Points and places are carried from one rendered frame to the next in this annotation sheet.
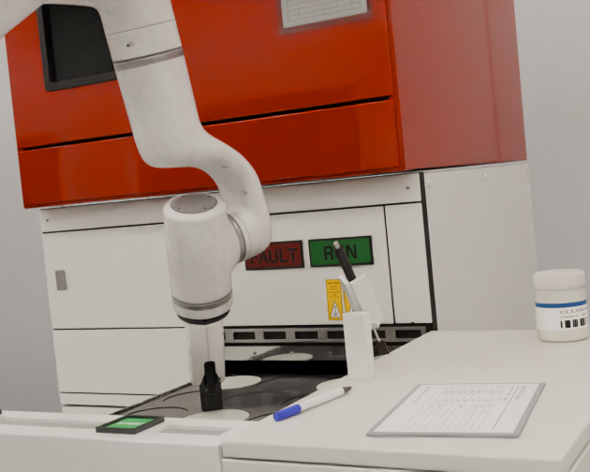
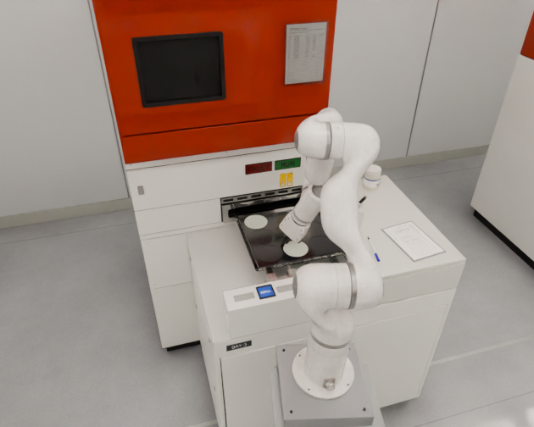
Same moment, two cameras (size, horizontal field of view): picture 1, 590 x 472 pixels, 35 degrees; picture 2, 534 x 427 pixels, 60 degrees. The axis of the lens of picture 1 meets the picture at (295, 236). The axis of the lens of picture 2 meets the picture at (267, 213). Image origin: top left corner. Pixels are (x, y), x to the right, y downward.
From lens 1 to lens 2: 1.55 m
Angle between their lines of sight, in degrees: 53
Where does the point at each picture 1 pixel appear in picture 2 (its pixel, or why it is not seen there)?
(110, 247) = (172, 173)
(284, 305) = (261, 185)
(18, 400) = not seen: outside the picture
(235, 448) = (386, 277)
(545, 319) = (371, 184)
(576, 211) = not seen: hidden behind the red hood
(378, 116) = not seen: hidden behind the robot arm
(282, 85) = (280, 108)
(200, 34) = (242, 84)
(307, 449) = (407, 272)
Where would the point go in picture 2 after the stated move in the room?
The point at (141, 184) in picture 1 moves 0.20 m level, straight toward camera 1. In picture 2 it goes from (203, 149) to (244, 164)
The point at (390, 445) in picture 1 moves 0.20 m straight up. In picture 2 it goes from (425, 264) to (438, 220)
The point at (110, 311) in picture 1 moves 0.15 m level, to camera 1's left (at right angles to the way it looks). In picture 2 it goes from (171, 198) to (141, 213)
